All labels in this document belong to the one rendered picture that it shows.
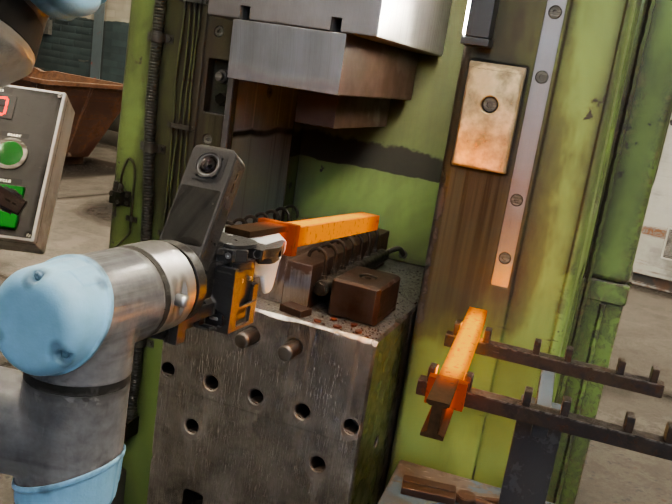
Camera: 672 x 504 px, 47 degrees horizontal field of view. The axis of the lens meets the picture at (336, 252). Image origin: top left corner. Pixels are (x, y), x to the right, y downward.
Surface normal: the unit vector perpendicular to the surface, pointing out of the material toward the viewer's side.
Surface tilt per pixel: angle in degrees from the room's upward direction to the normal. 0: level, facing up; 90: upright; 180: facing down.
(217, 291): 88
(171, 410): 90
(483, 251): 90
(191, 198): 60
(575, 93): 90
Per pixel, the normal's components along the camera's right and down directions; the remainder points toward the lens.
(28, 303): -0.36, 0.14
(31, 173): 0.12, -0.27
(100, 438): 0.72, 0.24
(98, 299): 0.85, -0.32
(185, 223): -0.23, -0.33
